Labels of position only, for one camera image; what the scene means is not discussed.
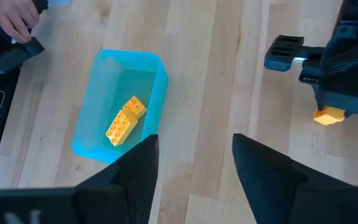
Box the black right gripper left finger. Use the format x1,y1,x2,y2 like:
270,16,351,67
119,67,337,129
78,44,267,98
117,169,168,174
0,134,160,224

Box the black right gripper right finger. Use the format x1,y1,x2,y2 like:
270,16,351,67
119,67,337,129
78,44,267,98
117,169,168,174
231,133,358,224

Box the small yellow toy block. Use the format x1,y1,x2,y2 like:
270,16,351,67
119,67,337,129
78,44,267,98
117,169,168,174
313,105,346,126
122,95,148,121

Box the long yellow toy block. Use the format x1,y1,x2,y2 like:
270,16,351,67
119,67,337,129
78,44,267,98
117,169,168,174
105,108,139,147

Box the green translucent plastic bin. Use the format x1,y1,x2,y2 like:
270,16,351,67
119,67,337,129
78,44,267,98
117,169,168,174
71,49,170,165

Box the person's hand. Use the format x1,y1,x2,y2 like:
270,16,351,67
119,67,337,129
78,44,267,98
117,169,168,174
0,0,40,44

